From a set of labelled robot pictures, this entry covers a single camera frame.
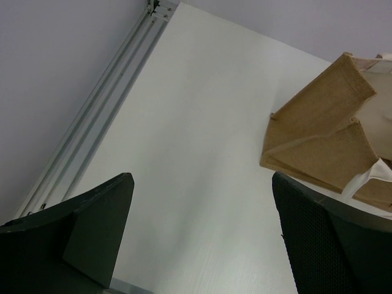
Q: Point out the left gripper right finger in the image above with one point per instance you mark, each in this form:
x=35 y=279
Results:
x=332 y=247

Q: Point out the burlap canvas tote bag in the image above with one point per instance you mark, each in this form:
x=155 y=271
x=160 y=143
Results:
x=336 y=132

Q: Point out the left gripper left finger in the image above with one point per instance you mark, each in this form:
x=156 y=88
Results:
x=70 y=247

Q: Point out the aluminium table edge rail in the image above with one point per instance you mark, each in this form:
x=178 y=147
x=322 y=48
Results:
x=77 y=147

